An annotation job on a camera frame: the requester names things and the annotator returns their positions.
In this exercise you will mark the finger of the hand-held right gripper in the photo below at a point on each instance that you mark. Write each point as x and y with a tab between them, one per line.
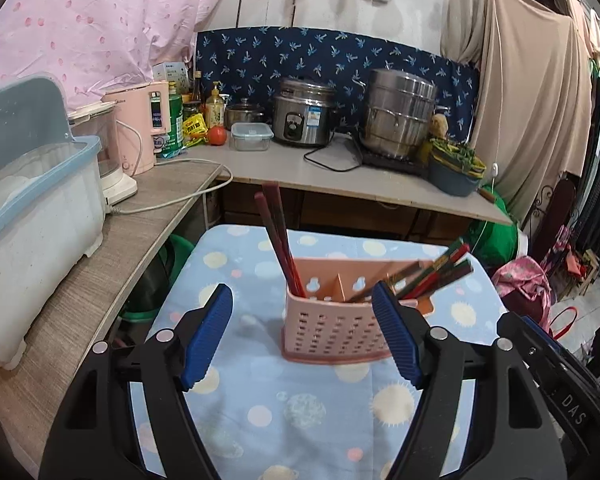
515	325

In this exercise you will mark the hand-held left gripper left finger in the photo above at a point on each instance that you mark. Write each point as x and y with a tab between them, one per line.
205	340

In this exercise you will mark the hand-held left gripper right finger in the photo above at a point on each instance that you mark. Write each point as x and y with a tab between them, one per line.
397	340

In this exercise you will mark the pink perforated utensil basket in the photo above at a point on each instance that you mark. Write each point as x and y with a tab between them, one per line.
330	332

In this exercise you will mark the green gold-band chopstick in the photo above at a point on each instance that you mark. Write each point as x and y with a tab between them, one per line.
460	266

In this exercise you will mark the dark red gold-band chopstick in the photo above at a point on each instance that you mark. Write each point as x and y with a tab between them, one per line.
450	277

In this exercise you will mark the bright red chopstick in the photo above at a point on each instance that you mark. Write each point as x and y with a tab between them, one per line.
264	210

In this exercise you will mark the dark brown silver-band chopstick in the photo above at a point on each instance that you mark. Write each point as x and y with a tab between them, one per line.
274	210
283	210

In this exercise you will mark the pink floral bag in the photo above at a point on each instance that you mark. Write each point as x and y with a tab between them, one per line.
522	285

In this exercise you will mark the blue planet-print tablecloth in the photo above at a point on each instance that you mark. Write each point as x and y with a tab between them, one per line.
260	375

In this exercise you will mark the green bag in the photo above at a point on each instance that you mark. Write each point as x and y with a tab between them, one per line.
497	235

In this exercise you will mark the wood-grain shelf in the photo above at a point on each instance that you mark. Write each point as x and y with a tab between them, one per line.
105	270

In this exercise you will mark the blue basin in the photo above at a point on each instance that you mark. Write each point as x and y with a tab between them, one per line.
452	182

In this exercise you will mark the black induction cooker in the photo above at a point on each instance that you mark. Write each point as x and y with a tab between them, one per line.
390	164

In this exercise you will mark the white dish drainer box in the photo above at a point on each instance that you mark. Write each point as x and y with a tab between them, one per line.
40	240

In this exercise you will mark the white food steamer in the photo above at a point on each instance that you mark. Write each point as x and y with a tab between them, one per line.
112	160

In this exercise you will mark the red tomato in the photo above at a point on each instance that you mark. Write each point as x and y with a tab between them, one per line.
217	134

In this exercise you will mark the clear glass food container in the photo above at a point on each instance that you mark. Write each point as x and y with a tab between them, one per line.
251	137

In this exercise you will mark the yellow snack packet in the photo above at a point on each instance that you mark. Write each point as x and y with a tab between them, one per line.
195	129

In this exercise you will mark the yellowish ginger root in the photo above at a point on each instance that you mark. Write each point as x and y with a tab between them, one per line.
438	126

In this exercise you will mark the green can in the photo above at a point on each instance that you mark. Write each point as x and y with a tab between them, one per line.
176	125

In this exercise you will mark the steel steamer pot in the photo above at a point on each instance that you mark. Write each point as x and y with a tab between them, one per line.
397	115

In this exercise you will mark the beige curtain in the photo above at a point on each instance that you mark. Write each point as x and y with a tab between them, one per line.
530	100

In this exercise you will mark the small lidded steel pot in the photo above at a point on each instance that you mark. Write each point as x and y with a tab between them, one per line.
242	115

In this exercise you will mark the yellow oil bottle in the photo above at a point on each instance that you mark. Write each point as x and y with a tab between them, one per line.
214	110

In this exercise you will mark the steel rice cooker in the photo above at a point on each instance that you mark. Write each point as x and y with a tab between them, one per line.
302	115

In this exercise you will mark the white green carton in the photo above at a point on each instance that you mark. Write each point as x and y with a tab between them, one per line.
172	75

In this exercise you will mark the navy leaf-print cloth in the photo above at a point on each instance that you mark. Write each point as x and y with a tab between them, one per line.
305	55

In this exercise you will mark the pink dotted sheet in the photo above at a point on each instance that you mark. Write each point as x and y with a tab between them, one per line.
90	25

